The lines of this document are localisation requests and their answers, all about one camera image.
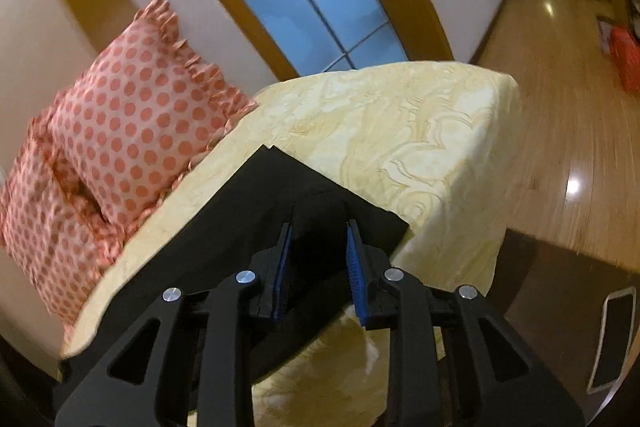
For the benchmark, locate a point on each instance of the red bag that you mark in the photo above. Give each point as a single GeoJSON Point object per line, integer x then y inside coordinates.
{"type": "Point", "coordinates": [625, 57]}

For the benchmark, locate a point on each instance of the small pink polka dot pillow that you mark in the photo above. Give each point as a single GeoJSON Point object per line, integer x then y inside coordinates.
{"type": "Point", "coordinates": [45, 227]}

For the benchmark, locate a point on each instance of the black pants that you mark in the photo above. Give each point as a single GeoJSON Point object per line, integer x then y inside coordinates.
{"type": "Point", "coordinates": [240, 227]}

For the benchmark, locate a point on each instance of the large pink polka dot pillow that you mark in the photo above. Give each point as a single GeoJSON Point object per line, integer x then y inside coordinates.
{"type": "Point", "coordinates": [135, 107]}

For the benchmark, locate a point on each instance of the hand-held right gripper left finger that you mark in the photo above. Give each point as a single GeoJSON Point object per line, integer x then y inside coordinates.
{"type": "Point", "coordinates": [283, 278]}

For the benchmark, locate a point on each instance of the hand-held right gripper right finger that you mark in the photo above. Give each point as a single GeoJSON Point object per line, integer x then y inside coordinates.
{"type": "Point", "coordinates": [356, 278]}

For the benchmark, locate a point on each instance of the bed with yellow sheet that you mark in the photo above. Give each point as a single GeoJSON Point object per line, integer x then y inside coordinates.
{"type": "Point", "coordinates": [380, 132]}

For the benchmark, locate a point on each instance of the dark wooden bedside table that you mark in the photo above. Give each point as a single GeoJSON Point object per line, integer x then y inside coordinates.
{"type": "Point", "coordinates": [550, 307]}

